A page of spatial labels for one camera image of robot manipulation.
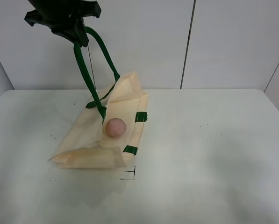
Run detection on pink peach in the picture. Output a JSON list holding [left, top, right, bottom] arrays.
[[105, 118, 127, 138]]

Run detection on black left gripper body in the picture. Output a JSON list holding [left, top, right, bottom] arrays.
[[24, 0, 101, 28]]

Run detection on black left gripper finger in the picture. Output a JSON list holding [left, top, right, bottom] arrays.
[[51, 18, 89, 47]]

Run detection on cream linen bag green handles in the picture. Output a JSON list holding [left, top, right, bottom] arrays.
[[50, 27, 148, 169]]

